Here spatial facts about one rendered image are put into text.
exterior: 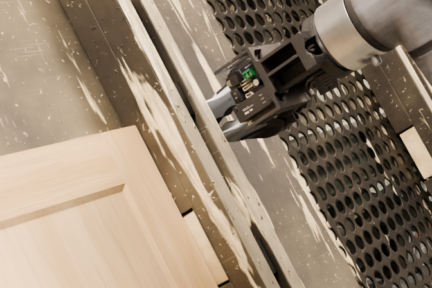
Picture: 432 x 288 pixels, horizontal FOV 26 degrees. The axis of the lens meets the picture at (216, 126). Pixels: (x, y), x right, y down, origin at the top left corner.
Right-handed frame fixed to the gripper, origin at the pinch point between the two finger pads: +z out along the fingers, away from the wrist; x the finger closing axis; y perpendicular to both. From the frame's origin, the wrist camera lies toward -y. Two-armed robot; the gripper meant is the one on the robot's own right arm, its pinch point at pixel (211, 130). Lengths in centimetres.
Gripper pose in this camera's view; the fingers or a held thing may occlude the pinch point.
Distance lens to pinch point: 106.9
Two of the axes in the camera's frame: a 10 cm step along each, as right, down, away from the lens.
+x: 4.6, 8.7, -1.6
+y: -5.7, 1.5, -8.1
